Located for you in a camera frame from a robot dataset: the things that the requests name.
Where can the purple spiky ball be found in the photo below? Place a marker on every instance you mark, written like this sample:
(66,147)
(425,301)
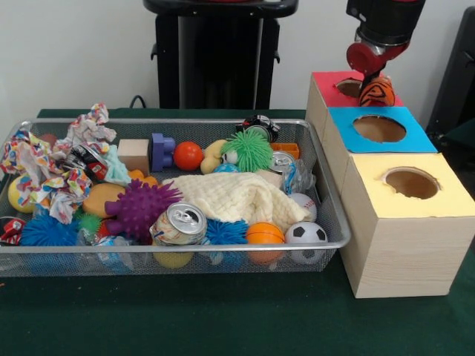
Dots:
(141,209)

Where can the small orange basketball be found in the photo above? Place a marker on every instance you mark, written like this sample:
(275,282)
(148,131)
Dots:
(265,233)

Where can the green fuzzy toy with eyes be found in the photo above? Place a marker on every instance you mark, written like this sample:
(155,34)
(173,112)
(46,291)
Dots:
(251,152)

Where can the black chair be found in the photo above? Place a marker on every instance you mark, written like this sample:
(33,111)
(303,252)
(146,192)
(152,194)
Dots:
(460,81)

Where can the wooden box with three holes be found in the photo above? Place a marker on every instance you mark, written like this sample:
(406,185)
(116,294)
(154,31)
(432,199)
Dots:
(401,252)

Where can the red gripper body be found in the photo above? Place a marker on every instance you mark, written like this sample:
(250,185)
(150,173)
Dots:
(365,58)

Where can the colourful patterned cloth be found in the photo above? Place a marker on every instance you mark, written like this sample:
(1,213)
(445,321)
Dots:
(52,174)

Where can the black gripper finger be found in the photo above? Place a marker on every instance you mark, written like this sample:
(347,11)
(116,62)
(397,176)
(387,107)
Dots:
(369,78)

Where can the small soccer ball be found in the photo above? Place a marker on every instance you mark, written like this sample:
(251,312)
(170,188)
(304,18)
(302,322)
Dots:
(306,233)

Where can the clear mesh bin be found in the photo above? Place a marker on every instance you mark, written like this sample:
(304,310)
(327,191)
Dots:
(338,222)

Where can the crushed silver can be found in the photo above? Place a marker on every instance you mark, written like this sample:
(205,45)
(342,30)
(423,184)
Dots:
(182,222)

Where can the blue spiky ball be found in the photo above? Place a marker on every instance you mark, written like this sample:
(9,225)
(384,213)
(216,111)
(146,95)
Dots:
(50,230)

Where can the small red ball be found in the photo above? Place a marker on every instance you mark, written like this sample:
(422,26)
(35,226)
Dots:
(188,156)

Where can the cream knitted cloth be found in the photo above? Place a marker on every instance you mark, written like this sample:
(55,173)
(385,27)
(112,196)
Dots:
(237,199)

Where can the orange striped tiger toy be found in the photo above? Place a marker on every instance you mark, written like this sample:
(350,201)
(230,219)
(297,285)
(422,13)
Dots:
(378,92)

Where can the plain wooden cube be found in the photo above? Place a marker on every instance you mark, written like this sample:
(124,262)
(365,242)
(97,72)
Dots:
(134,154)

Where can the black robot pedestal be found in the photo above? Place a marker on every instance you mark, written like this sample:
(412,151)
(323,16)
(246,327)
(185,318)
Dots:
(215,59)

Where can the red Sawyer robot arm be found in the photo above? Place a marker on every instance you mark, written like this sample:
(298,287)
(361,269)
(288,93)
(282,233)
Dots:
(390,18)

